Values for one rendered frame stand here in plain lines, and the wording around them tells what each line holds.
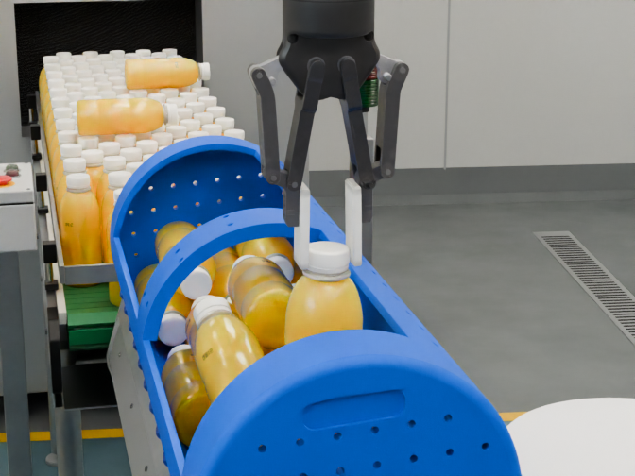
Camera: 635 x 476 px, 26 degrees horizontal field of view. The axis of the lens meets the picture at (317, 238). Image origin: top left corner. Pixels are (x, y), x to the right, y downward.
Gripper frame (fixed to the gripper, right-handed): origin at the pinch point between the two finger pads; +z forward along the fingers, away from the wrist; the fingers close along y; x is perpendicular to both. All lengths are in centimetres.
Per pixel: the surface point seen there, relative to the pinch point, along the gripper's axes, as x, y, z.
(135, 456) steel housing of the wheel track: 54, -13, 46
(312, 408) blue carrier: -10.5, -3.5, 12.0
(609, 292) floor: 340, 184, 137
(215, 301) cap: 24.0, -6.5, 14.9
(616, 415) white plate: 16.0, 35.4, 28.0
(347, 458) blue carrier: -10.9, -0.7, 16.5
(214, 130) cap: 151, 11, 26
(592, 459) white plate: 6.3, 28.6, 27.9
